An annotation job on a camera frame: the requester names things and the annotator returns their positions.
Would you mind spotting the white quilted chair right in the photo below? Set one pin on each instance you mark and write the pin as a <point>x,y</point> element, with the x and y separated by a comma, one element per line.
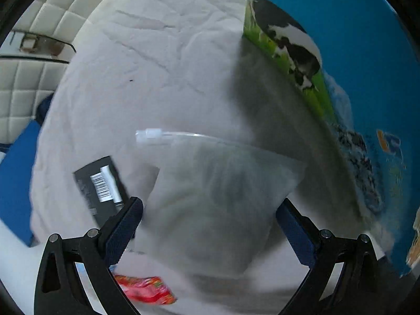
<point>59,19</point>

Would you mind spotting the red candy packet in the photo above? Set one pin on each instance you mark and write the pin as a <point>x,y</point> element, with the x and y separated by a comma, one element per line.
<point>149,290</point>

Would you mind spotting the black snack packet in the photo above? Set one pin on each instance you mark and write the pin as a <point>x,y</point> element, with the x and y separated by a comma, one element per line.
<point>100,184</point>

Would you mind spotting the white quilted chair left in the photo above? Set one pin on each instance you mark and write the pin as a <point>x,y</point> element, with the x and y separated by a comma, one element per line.
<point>24,85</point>

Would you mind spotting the white quilted chair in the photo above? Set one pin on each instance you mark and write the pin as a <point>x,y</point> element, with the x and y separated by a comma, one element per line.
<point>24,85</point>
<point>59,19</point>

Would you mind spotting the cardboard milk box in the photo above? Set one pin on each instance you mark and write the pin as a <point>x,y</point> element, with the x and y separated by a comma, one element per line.
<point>356,66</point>

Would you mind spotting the grey bed sheet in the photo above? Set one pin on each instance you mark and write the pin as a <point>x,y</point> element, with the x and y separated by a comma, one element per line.
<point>178,65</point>

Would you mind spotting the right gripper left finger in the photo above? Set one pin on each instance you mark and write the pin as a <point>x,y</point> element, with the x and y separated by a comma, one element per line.
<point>58,287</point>

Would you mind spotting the white zip bag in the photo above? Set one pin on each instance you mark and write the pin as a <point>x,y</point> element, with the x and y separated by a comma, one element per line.
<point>212,205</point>

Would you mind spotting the dark blue cloth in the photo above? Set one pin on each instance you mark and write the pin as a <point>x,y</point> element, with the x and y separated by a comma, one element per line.
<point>42,109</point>

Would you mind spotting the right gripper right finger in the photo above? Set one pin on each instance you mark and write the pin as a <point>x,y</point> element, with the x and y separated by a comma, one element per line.
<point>342,276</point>

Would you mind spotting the blue mat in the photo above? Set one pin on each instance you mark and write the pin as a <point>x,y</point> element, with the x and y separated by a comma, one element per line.
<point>16,173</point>

